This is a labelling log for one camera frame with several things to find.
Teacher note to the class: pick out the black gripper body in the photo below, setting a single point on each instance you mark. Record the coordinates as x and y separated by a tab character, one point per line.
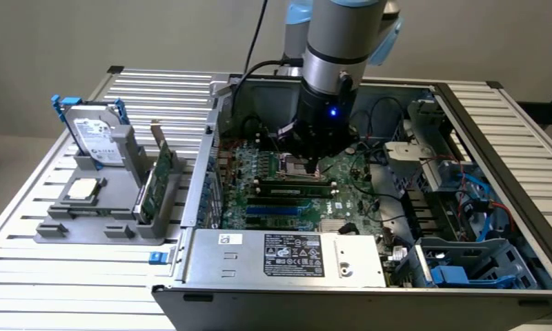
318	113

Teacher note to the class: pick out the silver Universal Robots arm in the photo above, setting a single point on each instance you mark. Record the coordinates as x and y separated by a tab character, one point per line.
336	31

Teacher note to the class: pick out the green RAM stick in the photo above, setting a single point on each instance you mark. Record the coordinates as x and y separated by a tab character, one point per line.
294	190

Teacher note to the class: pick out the CPU socket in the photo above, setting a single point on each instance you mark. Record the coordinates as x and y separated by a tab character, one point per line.
290	162

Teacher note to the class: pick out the black expansion slot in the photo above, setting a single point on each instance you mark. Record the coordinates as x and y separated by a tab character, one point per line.
273	201

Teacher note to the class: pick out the green motherboard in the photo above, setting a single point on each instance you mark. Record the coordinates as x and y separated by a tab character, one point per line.
349	203

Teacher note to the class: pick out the blue expansion slot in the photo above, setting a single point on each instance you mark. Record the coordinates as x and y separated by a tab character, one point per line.
270	209

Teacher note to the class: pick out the silver chipset heatsink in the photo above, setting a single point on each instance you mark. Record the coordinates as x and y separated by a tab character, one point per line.
332	226

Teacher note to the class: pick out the silver power supply box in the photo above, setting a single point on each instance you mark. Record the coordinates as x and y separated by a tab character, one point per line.
257	258

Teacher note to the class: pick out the green graphics card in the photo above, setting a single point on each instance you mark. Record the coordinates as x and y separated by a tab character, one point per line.
158	186

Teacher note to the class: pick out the black table corner cap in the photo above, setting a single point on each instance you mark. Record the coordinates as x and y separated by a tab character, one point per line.
114	69
493	85

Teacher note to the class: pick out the black open PC case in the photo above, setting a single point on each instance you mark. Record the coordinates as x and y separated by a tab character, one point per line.
349	307

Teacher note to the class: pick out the small blue plastic clip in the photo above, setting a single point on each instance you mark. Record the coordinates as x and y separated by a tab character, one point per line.
157	257

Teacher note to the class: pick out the blue disk bay latch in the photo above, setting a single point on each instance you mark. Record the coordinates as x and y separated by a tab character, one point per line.
448	275

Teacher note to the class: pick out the grey disk bay cage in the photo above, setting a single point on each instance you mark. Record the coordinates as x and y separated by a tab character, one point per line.
482	262

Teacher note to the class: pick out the black background stand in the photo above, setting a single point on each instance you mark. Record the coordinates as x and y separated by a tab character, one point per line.
540	112

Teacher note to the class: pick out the silver hard disk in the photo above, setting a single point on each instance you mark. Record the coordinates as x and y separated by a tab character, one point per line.
93	134

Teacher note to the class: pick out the silver CPU chip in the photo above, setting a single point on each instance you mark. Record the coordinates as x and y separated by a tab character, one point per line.
84	189

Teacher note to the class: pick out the grey parts rack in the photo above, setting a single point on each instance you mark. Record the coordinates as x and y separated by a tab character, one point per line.
86	227

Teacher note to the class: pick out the blue disk caddy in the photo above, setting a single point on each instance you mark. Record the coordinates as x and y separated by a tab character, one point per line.
59	103

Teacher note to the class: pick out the grey metal drive bracket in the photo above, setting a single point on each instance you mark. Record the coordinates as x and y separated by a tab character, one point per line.
410	162

